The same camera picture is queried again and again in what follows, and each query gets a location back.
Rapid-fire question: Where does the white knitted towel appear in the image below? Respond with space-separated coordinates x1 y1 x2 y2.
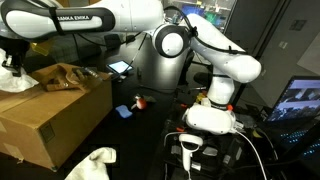
64 147 118 180

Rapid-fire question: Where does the yellow wrist camera mount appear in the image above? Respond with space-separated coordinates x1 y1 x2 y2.
31 41 51 56

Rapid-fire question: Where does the brown plush animal toy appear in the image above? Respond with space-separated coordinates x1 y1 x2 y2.
31 64 103 93

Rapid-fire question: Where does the blue cloth pad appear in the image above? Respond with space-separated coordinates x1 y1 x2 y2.
114 104 134 119

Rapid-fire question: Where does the blue lit background monitor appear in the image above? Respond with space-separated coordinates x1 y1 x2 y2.
181 3 205 18

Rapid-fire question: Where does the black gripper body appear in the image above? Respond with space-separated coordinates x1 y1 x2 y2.
0 35 31 68

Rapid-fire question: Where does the black equipment tray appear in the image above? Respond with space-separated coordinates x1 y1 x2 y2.
163 131 248 174

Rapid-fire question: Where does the small tablet lit screen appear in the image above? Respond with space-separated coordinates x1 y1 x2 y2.
106 59 134 75

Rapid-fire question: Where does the small yellow object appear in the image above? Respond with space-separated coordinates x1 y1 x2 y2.
195 92 207 104

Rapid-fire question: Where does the orange plush toy with tag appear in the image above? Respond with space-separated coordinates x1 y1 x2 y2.
130 94 158 111

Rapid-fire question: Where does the white plastic bag red print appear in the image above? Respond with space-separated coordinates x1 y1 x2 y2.
0 48 39 94

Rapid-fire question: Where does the large cardboard box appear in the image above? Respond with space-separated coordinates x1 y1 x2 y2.
0 63 114 173

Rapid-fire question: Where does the white barcode scanner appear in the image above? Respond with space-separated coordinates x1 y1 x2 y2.
178 133 204 173

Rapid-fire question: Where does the white VR headset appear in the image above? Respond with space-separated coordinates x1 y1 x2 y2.
182 102 238 136

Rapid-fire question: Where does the open laptop lit screen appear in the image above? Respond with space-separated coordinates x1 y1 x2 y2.
264 75 320 161

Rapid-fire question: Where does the white cable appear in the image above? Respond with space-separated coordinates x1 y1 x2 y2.
229 128 269 180

